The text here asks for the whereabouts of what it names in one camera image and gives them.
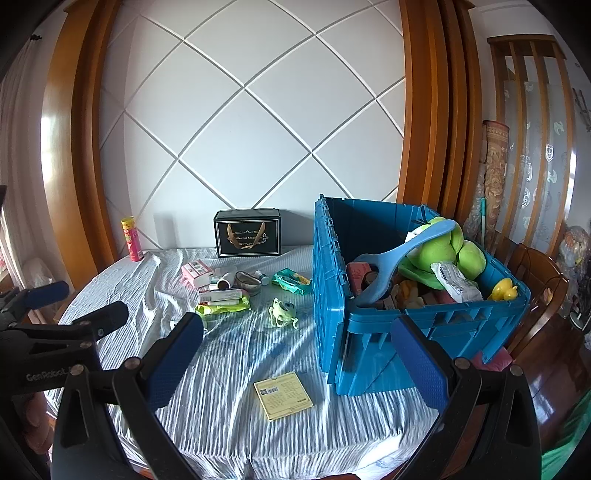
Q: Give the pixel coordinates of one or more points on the person's left hand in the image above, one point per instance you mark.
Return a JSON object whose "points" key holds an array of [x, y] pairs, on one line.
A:
{"points": [[36, 415]]}

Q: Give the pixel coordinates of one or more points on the wooden chair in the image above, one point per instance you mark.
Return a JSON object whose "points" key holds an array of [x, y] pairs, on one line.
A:
{"points": [[535, 295]]}

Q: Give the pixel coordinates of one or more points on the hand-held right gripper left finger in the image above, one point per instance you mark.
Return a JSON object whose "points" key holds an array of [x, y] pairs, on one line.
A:
{"points": [[173, 364]]}

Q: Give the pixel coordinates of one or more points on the yellow red snack can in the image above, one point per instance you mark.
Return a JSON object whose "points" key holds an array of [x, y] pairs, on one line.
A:
{"points": [[130, 240]]}

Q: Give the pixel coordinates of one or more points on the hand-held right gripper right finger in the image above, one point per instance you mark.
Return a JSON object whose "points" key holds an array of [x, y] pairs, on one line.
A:
{"points": [[418, 369]]}

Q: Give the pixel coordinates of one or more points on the green pink wipes pack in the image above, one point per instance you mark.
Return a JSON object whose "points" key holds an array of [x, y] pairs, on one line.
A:
{"points": [[221, 308]]}

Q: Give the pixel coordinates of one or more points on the teal tissue packet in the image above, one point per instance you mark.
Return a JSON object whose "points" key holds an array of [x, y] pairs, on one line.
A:
{"points": [[291, 281]]}

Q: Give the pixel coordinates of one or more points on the white cup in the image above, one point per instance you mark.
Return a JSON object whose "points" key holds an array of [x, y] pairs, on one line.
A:
{"points": [[226, 281]]}

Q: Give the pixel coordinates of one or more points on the rolled patterned carpet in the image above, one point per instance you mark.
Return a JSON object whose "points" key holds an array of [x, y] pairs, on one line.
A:
{"points": [[494, 175]]}

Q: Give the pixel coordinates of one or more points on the blue plastic crate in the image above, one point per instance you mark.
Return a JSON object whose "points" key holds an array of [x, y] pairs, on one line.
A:
{"points": [[369, 341]]}

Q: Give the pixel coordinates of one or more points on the pink carton box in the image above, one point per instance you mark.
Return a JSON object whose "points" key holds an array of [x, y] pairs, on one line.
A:
{"points": [[195, 273]]}

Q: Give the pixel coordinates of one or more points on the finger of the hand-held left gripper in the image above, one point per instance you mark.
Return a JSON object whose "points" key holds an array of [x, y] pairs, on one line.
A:
{"points": [[46, 293], [111, 316]]}

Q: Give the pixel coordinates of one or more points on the blue plastic scoop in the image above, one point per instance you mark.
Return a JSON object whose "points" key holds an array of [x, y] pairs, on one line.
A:
{"points": [[397, 261]]}

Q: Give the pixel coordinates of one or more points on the small blue-capped bottle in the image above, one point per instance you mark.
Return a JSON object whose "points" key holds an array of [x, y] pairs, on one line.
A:
{"points": [[262, 278]]}

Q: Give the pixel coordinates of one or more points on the blue white carton box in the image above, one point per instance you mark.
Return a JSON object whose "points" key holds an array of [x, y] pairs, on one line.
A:
{"points": [[221, 294]]}

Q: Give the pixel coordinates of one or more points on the yellow flat box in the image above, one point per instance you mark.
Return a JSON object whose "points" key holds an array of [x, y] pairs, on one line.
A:
{"points": [[281, 396]]}

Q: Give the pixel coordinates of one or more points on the green plush toy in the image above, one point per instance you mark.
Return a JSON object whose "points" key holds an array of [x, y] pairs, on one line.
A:
{"points": [[438, 251]]}

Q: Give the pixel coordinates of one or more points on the yellow rubber duck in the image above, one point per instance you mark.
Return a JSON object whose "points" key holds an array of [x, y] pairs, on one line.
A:
{"points": [[503, 290]]}

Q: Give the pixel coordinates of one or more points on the oval grey pouch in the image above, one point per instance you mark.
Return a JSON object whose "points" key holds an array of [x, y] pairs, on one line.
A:
{"points": [[248, 280]]}

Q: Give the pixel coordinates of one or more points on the white printed packet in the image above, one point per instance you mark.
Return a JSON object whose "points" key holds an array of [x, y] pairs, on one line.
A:
{"points": [[455, 279]]}

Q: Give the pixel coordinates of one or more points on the black gift box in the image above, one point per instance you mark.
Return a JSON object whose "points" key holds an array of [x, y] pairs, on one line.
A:
{"points": [[247, 233]]}

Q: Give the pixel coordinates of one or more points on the light curtain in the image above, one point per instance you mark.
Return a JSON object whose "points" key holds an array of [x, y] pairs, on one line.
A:
{"points": [[23, 161]]}

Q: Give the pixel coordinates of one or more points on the wooden glass partition screen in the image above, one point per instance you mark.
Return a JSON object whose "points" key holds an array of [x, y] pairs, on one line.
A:
{"points": [[535, 138]]}

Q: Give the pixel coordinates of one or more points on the dark red box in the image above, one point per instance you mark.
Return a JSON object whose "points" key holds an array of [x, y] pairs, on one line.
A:
{"points": [[360, 276]]}

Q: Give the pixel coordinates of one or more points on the green cloth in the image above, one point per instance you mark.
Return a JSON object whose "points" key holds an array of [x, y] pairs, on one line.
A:
{"points": [[568, 443]]}

